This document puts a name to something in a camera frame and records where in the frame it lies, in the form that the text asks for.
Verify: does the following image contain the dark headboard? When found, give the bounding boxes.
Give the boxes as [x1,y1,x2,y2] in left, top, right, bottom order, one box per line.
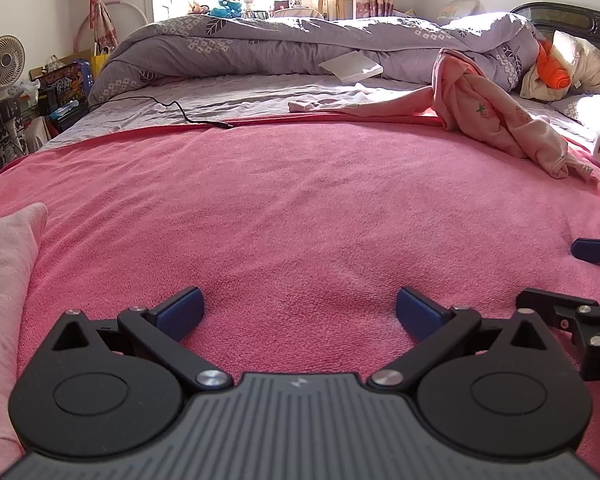
[510,1,600,68]

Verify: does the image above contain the orange cloth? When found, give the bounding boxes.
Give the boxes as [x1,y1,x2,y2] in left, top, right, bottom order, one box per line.
[536,39,572,89]

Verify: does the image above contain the grey bed sheet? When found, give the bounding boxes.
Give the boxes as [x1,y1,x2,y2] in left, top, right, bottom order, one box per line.
[42,67,600,153]

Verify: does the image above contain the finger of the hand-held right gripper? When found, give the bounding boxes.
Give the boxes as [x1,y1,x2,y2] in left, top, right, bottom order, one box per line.
[571,237,600,273]
[516,287,600,383]

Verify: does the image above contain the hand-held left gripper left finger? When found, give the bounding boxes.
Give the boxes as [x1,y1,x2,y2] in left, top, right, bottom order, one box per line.
[50,286,233,392]

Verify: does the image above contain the yellow bag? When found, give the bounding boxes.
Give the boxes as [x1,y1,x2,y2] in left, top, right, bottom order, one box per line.
[91,50,112,81]

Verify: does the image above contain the pink hula hoop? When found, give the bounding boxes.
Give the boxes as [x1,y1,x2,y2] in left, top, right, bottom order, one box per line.
[75,0,149,58]

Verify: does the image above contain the white flat box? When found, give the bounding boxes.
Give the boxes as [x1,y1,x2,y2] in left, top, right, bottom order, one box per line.
[319,51,384,84]

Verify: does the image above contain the cream standing fan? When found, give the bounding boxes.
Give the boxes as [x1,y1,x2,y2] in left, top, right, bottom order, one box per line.
[0,35,29,158]

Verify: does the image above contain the blue plush toy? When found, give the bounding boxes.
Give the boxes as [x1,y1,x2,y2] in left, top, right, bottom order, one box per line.
[209,0,244,19]

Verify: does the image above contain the cream pillow bundle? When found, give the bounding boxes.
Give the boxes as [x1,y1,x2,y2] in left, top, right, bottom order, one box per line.
[520,30,600,101]

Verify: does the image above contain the pink strawberry lettered shirt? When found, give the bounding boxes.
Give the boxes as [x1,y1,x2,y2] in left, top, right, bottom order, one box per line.
[287,47,598,181]

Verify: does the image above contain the purple floral duvet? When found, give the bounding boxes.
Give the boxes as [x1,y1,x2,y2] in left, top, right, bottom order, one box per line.
[87,10,546,108]

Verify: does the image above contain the white leaf print pillow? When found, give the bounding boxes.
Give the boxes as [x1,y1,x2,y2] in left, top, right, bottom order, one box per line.
[550,94,600,137]

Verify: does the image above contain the colourful game box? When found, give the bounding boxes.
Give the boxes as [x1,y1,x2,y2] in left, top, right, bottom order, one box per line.
[39,62,95,111]

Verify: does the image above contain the black cable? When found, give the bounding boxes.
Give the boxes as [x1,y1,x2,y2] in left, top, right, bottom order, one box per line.
[87,95,231,129]

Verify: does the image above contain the pink towel blanket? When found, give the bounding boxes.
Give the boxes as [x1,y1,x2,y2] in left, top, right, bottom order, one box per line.
[0,110,600,466]

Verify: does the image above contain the pink strawberry pants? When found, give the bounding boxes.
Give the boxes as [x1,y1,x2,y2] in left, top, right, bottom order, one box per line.
[0,202,48,461]

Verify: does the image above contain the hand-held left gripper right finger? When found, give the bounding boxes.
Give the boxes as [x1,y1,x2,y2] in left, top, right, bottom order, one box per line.
[366,287,552,392]

